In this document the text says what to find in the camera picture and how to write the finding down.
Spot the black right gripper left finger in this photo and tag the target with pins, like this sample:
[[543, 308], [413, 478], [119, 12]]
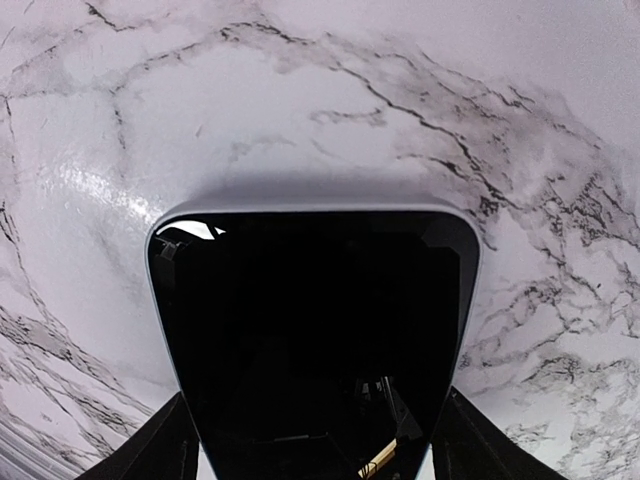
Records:
[[165, 447]]

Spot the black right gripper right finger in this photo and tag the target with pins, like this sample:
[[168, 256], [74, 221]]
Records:
[[467, 445]]

